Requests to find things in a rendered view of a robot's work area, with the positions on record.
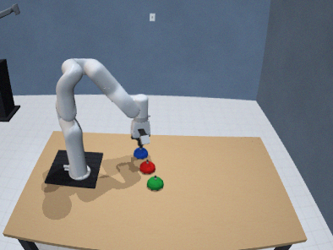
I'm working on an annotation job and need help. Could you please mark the blue bell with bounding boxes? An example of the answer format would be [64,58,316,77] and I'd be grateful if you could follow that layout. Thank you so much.
[134,147,148,160]

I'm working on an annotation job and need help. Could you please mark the green bell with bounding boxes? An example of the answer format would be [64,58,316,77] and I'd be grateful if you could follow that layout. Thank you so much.
[147,176,164,191]

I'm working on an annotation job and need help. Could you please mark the red dome bell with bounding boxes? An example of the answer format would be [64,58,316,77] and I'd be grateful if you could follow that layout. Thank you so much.
[139,160,156,174]

